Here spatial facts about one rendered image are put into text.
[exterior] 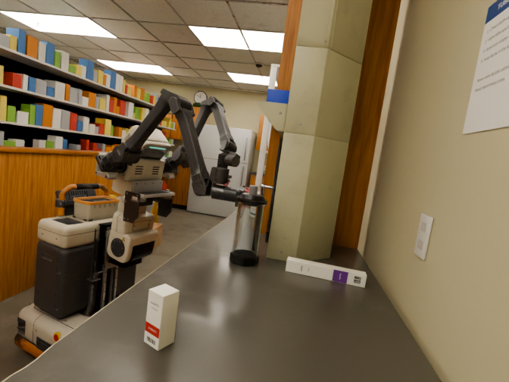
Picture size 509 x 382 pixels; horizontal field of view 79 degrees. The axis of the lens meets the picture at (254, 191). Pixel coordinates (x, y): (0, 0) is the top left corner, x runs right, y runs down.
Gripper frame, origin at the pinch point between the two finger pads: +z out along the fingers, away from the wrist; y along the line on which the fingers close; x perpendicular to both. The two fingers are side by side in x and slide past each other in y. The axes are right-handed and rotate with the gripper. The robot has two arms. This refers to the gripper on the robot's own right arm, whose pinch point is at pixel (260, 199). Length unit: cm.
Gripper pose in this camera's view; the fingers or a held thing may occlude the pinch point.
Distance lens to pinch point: 121.4
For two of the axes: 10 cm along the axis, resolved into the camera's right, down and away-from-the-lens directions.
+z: 9.8, 1.6, -1.3
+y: 1.7, -2.2, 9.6
